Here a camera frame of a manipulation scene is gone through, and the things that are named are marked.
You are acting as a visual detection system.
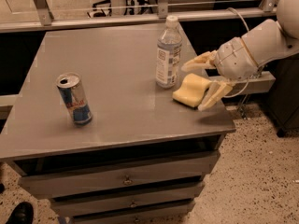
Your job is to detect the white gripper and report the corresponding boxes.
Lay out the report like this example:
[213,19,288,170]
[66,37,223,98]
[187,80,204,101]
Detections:
[181,37,258,111]

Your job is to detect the yellow sponge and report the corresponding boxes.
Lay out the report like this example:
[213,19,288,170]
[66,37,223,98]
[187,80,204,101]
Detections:
[172,74,211,107]

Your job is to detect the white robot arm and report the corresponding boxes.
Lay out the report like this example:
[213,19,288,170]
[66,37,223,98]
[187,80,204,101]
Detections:
[180,0,299,111]

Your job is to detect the clear plastic water bottle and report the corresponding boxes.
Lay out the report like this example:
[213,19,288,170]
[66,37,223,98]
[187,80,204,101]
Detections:
[155,15,182,89]

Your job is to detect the dark cabinet on right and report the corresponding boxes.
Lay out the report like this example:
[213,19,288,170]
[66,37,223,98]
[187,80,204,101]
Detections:
[265,55,299,137]

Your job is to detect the black office chair base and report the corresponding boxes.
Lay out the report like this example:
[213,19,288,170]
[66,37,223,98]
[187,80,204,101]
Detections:
[87,0,154,18]

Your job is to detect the blue silver energy drink can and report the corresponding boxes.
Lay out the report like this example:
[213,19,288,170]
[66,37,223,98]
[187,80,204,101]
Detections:
[56,72,93,125]

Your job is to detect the black shoe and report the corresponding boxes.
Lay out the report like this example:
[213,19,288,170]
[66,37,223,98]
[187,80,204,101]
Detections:
[6,202,34,224]

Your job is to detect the white cable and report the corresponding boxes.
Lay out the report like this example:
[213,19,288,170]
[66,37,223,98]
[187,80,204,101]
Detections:
[222,7,252,99]

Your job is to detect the grey metal frame rail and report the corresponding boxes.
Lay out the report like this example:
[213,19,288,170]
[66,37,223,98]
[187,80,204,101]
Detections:
[0,0,279,33]

